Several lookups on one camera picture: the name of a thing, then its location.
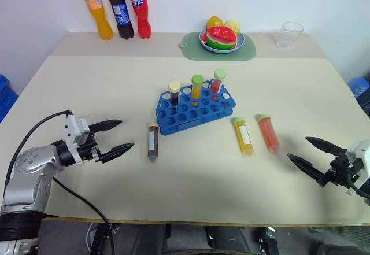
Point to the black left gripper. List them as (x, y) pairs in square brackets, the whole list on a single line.
[(88, 152)]

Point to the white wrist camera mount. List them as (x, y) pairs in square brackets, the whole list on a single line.
[(361, 153), (75, 126)]

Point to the green silicone mat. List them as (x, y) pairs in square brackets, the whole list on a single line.
[(248, 51)]

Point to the orange liquid tube green cap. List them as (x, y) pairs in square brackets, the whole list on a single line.
[(245, 138), (197, 85)]

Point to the toy watermelon slice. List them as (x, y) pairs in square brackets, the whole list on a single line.
[(222, 38)]

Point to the red soda bottle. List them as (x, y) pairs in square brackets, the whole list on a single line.
[(141, 12)]

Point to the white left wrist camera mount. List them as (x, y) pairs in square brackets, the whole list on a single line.
[(75, 126)]

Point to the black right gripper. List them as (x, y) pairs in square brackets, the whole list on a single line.
[(339, 172)]

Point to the orange soda bottle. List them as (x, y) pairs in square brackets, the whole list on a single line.
[(99, 15)]

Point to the black table leg frame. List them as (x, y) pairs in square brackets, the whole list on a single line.
[(269, 242), (101, 239)]

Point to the clear glass cup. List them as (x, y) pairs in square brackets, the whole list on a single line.
[(289, 35)]

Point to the blue test tube rack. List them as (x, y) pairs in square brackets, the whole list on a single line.
[(199, 113)]

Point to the dark rounded shape under table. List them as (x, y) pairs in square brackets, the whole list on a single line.
[(228, 242)]

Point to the dark cola bottle blue label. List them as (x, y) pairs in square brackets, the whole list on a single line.
[(121, 15)]

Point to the pale yellow toy fruit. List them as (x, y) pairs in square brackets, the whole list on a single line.
[(233, 26)]

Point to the blue bowl of fruit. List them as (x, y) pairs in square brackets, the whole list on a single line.
[(240, 42)]

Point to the orange yellow toy fruit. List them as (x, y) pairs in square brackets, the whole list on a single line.
[(214, 21)]

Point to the blue plastic crate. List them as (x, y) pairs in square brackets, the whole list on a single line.
[(7, 99)]

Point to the dark liquid tube yellow cap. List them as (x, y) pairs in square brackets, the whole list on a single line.
[(174, 91), (153, 142)]

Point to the blue water jug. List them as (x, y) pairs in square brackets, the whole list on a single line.
[(359, 85)]

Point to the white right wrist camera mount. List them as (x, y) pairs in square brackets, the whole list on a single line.
[(361, 153)]

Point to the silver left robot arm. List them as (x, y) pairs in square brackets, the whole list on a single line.
[(31, 158)]

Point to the red liquid tube green cap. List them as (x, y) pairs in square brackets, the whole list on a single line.
[(218, 80), (269, 135)]

